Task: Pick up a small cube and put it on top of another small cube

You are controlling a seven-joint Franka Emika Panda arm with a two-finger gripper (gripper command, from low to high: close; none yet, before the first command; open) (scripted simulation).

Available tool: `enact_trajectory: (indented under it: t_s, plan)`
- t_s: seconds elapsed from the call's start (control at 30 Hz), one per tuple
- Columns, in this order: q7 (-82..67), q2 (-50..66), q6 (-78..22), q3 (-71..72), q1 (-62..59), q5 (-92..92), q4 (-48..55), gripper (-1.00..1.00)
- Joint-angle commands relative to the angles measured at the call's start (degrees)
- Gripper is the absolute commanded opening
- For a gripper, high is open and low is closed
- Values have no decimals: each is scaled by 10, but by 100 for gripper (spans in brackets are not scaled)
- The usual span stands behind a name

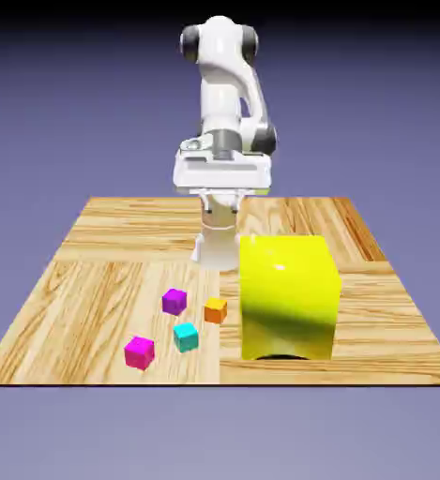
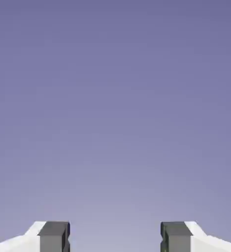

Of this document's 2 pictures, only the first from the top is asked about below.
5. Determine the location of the small cyan cube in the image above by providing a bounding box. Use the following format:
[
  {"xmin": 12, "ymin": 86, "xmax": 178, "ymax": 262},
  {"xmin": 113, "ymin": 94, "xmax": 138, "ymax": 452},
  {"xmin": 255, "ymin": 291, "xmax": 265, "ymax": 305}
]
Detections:
[{"xmin": 173, "ymin": 322, "xmax": 200, "ymax": 354}]

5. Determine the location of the small orange cube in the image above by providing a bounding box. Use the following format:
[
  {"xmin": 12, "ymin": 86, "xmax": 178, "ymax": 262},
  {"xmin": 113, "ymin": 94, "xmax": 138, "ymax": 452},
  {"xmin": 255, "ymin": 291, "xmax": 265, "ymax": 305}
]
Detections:
[{"xmin": 204, "ymin": 296, "xmax": 229, "ymax": 324}]

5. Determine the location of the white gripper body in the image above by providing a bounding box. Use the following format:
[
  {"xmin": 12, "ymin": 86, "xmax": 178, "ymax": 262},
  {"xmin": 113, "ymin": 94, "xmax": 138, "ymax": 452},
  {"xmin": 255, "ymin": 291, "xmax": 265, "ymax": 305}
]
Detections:
[{"xmin": 172, "ymin": 148, "xmax": 273, "ymax": 198}]

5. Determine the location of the small magenta cube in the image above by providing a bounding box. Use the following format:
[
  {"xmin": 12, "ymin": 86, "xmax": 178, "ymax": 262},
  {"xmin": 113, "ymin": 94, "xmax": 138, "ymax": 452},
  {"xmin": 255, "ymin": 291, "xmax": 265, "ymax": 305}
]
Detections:
[{"xmin": 124, "ymin": 336, "xmax": 156, "ymax": 371}]

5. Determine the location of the large yellow box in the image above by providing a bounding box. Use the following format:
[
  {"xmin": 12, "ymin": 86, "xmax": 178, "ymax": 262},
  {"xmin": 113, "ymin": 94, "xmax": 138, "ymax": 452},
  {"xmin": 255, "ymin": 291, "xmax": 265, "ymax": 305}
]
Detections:
[{"xmin": 239, "ymin": 234, "xmax": 342, "ymax": 362}]

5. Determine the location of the small purple cube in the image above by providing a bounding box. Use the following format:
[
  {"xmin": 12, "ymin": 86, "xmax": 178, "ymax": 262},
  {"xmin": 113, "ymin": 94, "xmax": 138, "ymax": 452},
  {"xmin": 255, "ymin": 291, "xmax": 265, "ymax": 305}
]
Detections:
[{"xmin": 161, "ymin": 288, "xmax": 188, "ymax": 317}]

